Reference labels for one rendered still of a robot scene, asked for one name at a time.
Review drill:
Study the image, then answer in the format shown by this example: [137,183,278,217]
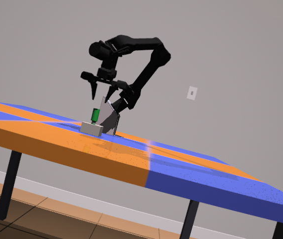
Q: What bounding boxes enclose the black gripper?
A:
[81,62,128,103]

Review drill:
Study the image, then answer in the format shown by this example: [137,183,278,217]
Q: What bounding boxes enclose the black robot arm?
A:
[89,35,171,114]

